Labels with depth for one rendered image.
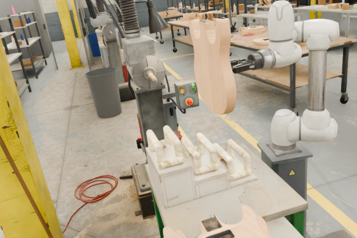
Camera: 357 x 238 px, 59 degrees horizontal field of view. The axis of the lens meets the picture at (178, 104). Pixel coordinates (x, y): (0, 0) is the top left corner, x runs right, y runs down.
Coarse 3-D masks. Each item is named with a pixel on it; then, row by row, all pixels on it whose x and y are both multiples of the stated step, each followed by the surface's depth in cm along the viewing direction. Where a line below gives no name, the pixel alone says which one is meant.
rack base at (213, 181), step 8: (208, 152) 158; (192, 160) 153; (208, 160) 151; (224, 168) 143; (200, 176) 139; (208, 176) 139; (216, 176) 139; (224, 176) 141; (200, 184) 138; (208, 184) 139; (216, 184) 140; (224, 184) 142; (200, 192) 139; (208, 192) 140; (216, 192) 142
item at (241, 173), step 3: (237, 171) 148; (240, 171) 147; (243, 171) 147; (246, 171) 147; (249, 171) 148; (234, 174) 146; (237, 174) 146; (240, 174) 146; (243, 174) 147; (246, 174) 147; (249, 174) 148; (231, 177) 146; (234, 177) 146; (237, 177) 146
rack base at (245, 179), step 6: (234, 156) 167; (222, 162) 163; (234, 162) 162; (240, 162) 161; (240, 168) 156; (252, 174) 150; (228, 180) 148; (234, 180) 147; (240, 180) 147; (246, 180) 146; (252, 180) 146; (234, 186) 144
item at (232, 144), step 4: (228, 140) 162; (232, 140) 161; (228, 144) 161; (232, 144) 158; (236, 144) 156; (232, 148) 158; (236, 148) 154; (240, 148) 152; (240, 152) 150; (244, 152) 148; (244, 156) 146; (248, 156) 146
